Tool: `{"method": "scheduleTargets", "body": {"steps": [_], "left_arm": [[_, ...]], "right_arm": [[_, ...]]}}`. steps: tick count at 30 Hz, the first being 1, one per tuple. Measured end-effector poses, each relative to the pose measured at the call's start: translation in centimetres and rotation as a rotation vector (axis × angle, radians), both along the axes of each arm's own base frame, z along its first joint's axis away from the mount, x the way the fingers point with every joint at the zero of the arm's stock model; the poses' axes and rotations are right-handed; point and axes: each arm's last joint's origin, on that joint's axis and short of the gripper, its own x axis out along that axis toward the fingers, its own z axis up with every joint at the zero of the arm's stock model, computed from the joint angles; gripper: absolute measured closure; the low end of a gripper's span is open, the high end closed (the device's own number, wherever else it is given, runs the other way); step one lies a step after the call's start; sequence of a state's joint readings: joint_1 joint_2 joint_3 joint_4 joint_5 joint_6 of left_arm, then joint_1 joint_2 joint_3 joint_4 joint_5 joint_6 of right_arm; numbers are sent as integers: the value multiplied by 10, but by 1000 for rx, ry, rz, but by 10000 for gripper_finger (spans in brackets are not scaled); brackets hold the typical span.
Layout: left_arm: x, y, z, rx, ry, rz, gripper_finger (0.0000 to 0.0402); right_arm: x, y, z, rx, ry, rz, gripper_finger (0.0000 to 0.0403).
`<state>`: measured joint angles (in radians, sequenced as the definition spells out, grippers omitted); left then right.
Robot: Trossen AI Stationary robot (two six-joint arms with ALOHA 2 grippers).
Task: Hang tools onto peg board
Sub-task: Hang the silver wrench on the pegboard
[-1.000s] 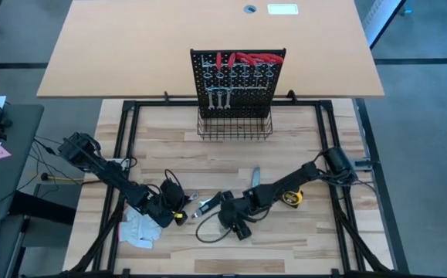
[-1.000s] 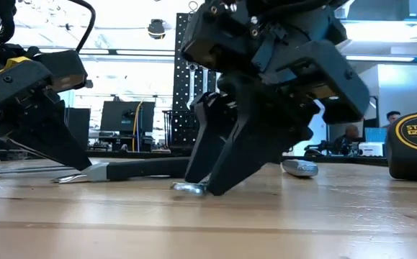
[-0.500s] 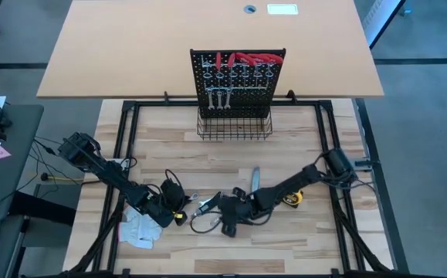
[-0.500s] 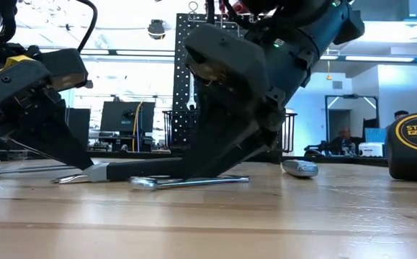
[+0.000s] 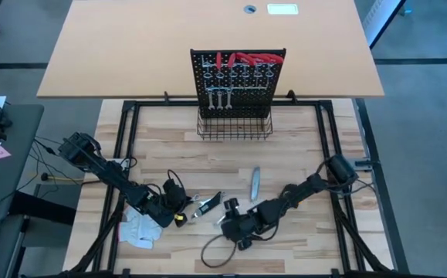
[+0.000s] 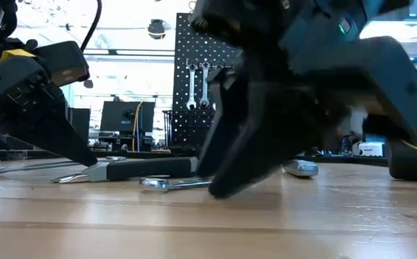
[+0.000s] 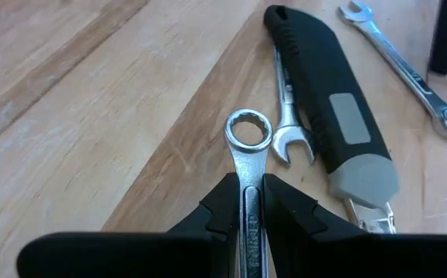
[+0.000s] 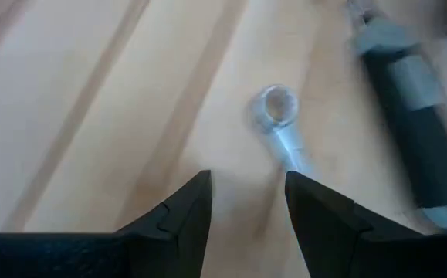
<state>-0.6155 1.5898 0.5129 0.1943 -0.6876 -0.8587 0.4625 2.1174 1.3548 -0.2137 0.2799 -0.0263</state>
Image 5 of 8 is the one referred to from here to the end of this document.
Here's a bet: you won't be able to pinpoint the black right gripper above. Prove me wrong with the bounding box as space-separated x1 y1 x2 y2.
217 198 262 251

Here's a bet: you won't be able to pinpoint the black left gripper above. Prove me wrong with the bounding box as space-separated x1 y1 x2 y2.
147 179 195 229

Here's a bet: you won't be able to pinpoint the black grey handled tool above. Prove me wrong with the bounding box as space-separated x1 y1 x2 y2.
190 191 223 220

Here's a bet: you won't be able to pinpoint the red-handled pliers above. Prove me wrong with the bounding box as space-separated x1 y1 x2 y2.
235 52 257 67

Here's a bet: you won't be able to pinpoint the grey utility knife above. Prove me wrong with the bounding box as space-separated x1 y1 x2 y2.
250 166 262 203

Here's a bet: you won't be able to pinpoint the white work glove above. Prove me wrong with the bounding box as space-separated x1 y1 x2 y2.
124 206 139 223
117 208 165 251

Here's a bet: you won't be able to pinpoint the black metal pegboard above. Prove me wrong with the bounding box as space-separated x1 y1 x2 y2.
189 48 287 119

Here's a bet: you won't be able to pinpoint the tan desk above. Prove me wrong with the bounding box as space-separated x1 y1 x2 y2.
36 0 385 100

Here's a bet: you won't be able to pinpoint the grey side table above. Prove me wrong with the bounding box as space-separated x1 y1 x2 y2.
0 103 46 222

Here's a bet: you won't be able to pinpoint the white desk plate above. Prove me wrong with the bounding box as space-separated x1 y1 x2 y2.
266 3 300 16

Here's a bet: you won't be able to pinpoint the white perforated panel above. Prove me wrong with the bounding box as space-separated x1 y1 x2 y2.
361 0 408 49

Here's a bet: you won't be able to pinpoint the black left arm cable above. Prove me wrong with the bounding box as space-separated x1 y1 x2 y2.
167 168 188 204

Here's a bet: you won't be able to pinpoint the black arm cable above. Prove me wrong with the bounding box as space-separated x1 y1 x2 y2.
167 168 188 204
201 232 240 269

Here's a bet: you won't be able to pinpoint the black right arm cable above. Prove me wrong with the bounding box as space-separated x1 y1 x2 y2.
201 232 240 269

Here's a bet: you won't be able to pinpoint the black wire basket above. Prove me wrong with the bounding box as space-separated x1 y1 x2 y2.
196 107 273 141

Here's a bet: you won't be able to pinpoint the silver wrench holder rail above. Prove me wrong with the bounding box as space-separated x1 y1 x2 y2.
205 79 271 93

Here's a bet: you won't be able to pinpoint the yellow handled mallet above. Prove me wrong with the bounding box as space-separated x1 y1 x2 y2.
40 173 86 183

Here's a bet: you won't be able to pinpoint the black floor cable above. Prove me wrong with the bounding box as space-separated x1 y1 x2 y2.
29 134 95 182

